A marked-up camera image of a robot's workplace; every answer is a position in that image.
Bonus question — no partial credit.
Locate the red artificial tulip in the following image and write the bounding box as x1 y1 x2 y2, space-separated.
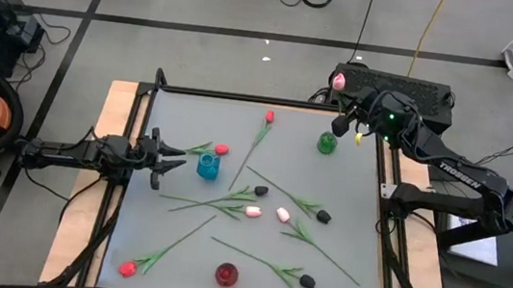
228 106 276 196
117 204 218 288
185 138 231 160

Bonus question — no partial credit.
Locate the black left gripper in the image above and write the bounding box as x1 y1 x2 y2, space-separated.
128 124 192 194

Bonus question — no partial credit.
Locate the green glass vase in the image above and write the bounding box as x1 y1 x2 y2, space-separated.
316 130 340 157

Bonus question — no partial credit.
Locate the thin black cable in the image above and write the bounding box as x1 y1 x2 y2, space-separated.
346 0 378 65

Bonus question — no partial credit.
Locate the blue glass vase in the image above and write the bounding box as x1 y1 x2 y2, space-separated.
194 151 222 182

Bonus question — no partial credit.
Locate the grey table mat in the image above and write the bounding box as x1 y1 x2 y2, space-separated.
96 84 406 288

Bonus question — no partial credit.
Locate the black artificial tulip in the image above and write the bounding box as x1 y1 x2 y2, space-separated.
205 236 321 288
167 174 270 223
241 165 337 225

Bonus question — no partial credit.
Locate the yellow cable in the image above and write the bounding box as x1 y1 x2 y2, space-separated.
406 0 449 82

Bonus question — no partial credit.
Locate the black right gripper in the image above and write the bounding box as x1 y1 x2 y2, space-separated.
329 82 381 142

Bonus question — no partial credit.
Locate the white paper sheet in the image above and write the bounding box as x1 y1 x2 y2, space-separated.
441 211 504 268

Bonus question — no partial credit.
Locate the black aluminium table frame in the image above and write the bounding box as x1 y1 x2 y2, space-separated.
43 57 474 288

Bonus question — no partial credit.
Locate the red glass vase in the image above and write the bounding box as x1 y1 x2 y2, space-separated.
214 261 241 288

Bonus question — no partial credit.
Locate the black perforated computer case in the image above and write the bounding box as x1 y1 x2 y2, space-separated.
324 61 459 147

